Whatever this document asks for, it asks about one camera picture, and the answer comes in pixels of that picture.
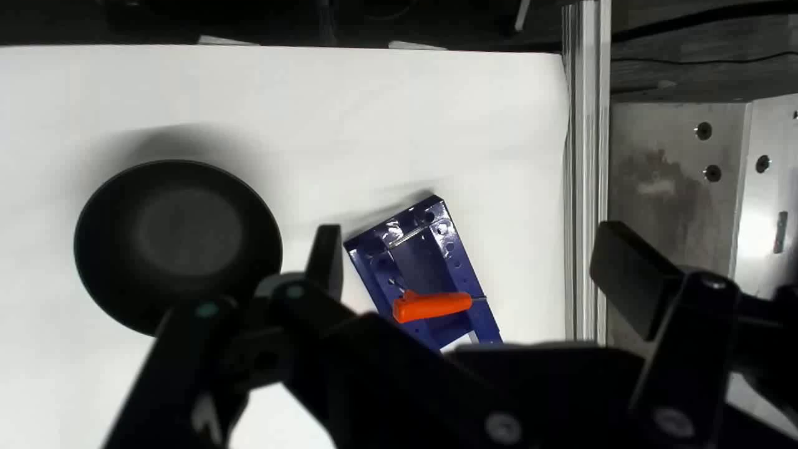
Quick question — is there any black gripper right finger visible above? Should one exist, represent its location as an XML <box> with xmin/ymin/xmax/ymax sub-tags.
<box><xmin>588</xmin><ymin>221</ymin><xmax>743</xmax><ymax>402</ymax></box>

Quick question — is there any black bowl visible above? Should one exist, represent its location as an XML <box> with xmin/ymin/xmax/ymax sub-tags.
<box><xmin>72</xmin><ymin>158</ymin><xmax>284</xmax><ymax>337</ymax></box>

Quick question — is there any red marker-shaped object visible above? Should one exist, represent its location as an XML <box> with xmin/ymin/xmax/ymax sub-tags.
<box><xmin>393</xmin><ymin>291</ymin><xmax>477</xmax><ymax>327</ymax></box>

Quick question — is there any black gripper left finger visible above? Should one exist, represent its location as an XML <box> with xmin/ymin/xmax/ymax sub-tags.
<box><xmin>250</xmin><ymin>223</ymin><xmax>359</xmax><ymax>335</ymax></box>

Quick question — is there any metal base plate with holes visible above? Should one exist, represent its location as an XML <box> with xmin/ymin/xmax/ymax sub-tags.
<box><xmin>608</xmin><ymin>93</ymin><xmax>798</xmax><ymax>306</ymax></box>

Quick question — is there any blue plastic holder rack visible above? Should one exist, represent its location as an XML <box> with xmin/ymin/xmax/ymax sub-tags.
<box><xmin>343</xmin><ymin>193</ymin><xmax>506</xmax><ymax>358</ymax></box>

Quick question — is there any aluminium extrusion rail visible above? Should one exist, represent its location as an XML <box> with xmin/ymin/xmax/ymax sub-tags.
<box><xmin>560</xmin><ymin>0</ymin><xmax>617</xmax><ymax>345</ymax></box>

